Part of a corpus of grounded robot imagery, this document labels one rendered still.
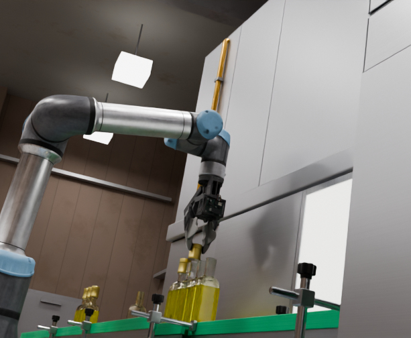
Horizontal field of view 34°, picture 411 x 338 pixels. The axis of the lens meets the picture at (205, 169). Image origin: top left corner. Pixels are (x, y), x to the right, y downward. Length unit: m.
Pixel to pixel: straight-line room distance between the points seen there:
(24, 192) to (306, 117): 0.78
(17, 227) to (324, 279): 0.75
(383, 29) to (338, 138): 0.75
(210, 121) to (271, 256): 0.39
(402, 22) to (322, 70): 0.96
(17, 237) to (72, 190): 10.44
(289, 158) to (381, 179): 1.03
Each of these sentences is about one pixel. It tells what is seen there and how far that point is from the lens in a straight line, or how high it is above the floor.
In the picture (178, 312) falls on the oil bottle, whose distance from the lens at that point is 1.82.
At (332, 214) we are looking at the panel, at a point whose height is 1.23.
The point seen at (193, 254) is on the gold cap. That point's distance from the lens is 1.86.
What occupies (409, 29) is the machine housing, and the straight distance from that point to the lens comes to 0.91.
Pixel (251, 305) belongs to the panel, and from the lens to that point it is 1.78.
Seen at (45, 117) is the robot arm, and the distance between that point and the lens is 1.67.
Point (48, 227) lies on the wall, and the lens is 11.93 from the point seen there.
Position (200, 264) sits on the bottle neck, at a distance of 1.81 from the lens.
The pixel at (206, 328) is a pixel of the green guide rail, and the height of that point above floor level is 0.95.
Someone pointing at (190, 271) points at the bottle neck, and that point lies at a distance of 1.85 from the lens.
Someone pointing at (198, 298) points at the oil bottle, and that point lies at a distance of 1.72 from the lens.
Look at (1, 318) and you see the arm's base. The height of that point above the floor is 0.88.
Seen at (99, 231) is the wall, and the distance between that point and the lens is 12.04.
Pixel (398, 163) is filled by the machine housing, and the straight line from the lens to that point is 0.82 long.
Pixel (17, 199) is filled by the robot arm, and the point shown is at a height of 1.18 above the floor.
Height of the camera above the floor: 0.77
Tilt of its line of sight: 20 degrees up
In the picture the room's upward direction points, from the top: 10 degrees clockwise
